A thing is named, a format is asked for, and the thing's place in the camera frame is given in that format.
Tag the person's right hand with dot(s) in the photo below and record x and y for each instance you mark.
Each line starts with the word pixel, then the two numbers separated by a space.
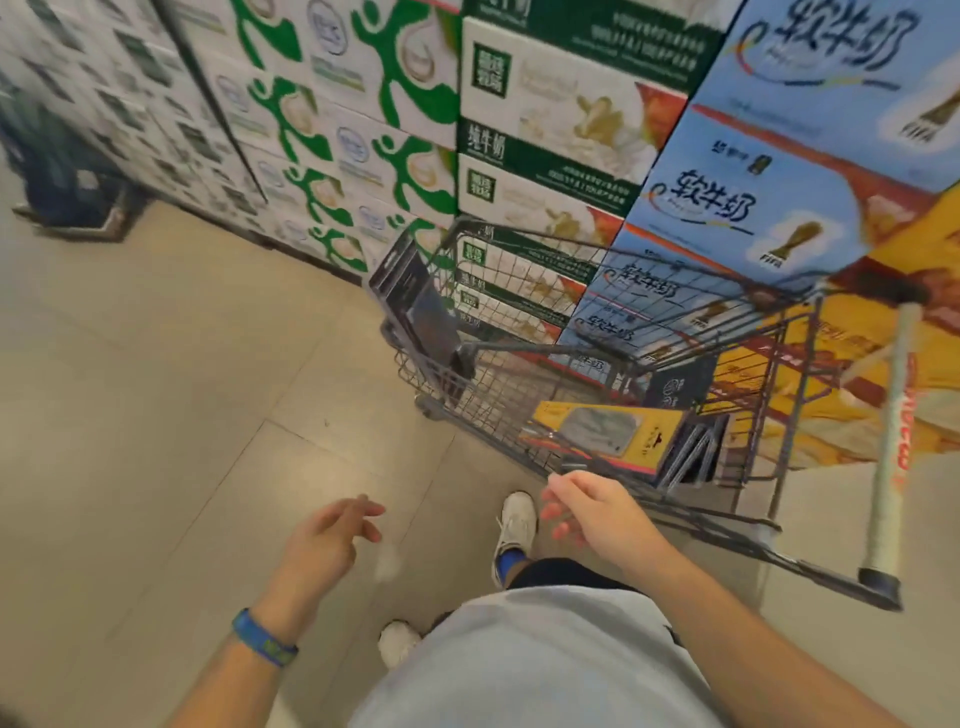
pixel 607 517

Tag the person's left hand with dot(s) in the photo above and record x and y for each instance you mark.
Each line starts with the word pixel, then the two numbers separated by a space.
pixel 322 555

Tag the yellow packaged cleaver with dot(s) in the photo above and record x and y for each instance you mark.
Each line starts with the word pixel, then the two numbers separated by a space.
pixel 660 442

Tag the person's right forearm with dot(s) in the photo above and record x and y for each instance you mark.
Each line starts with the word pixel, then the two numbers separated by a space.
pixel 750 652

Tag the dark cart seat panel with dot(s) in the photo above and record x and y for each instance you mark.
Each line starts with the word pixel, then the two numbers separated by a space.
pixel 679 386

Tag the black shorts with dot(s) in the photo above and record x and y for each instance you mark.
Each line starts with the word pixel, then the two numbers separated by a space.
pixel 570 571

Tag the white right shoe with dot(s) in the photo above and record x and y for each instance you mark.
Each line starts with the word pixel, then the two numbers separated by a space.
pixel 517 521

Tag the white shoe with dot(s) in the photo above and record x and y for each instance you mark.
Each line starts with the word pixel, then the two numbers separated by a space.
pixel 397 643
pixel 517 521

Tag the blue wristband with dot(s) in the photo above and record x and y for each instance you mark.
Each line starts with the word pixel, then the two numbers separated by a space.
pixel 262 639

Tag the blue right sock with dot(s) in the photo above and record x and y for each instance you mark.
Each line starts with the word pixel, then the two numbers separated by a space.
pixel 511 564

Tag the white left shoe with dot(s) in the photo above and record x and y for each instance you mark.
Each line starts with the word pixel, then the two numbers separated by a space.
pixel 397 643

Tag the white shirt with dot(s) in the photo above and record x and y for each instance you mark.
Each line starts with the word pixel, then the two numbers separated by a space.
pixel 540 667

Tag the stack of light blue cartons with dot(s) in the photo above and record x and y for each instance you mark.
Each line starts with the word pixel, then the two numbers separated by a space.
pixel 787 150

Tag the dark cardboard box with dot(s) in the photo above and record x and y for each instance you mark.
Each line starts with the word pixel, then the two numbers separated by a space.
pixel 60 180

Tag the stack of green swirl cartons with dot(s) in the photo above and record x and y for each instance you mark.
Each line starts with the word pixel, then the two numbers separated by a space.
pixel 300 97

